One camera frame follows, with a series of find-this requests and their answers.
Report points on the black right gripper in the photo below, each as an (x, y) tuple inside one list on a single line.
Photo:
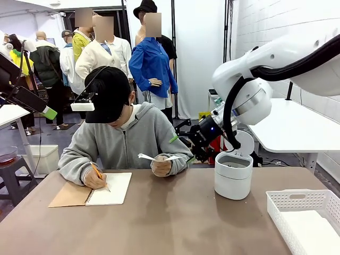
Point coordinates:
[(207, 132)]

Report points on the black backdrop stand pole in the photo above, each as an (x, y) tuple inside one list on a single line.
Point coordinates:
[(174, 79)]

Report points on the gray stool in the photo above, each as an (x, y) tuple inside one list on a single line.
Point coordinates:
[(13, 172)]

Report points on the yellow bag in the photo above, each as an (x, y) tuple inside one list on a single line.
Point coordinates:
[(204, 116)]

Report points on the black bucket hat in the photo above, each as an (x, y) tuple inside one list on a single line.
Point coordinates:
[(144, 6)]

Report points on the spiral notebook brown cover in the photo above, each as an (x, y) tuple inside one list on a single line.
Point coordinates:
[(117, 188)]

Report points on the large white desk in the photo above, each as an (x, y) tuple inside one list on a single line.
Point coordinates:
[(292, 127)]

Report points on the white paper sheet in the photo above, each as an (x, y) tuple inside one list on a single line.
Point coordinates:
[(147, 157)]

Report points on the yellow green jacket mannequin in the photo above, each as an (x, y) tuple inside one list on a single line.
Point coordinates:
[(16, 55)]

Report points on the white lidded trash can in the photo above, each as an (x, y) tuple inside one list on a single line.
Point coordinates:
[(232, 183)]

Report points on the person's left forearm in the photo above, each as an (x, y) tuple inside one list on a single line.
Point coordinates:
[(180, 162)]

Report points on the yellow shirt mannequin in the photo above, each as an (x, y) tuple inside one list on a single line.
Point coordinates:
[(78, 43)]

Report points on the white shirt capped mannequin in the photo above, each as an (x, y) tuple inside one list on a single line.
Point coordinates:
[(66, 61)]

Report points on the dark green vest mannequin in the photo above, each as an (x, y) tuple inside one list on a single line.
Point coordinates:
[(46, 66)]

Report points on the gray zip hoodie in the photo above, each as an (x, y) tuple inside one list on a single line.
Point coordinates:
[(148, 135)]

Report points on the person's right forearm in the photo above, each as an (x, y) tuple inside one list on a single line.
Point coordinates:
[(71, 167)]

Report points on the white tilted table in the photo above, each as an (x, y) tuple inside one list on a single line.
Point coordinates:
[(10, 114)]

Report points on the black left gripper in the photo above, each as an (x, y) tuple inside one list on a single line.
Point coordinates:
[(8, 74)]

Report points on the yellow pencil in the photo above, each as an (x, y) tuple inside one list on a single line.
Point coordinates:
[(95, 168)]

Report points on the person's left hand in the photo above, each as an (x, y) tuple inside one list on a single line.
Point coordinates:
[(161, 167)]

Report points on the glass bowl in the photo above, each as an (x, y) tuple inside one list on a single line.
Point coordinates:
[(8, 154)]

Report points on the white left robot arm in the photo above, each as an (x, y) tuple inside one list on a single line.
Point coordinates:
[(4, 49)]

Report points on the black baseball cap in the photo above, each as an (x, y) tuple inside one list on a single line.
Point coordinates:
[(109, 90)]

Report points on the white floor storage bin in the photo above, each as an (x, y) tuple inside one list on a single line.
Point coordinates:
[(43, 159)]

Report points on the black t-shirt mannequin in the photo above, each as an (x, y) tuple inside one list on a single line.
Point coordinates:
[(170, 45)]

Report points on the black tripod pole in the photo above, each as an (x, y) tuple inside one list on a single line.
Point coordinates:
[(289, 91)]

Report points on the white paper stack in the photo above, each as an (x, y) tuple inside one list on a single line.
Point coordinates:
[(310, 231)]

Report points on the blue shirt mannequin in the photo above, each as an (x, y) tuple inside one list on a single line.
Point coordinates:
[(148, 61)]

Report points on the person's right hand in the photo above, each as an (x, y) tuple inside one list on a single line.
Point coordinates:
[(94, 180)]

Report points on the white head-mounted camera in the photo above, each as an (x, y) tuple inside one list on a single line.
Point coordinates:
[(82, 106)]

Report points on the white perforated plastic basket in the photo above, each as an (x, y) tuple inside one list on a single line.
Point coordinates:
[(276, 207)]

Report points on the teal cloth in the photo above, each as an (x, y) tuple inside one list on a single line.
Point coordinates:
[(218, 101)]

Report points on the cream jacket mannequin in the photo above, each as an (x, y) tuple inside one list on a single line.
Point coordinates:
[(90, 57)]

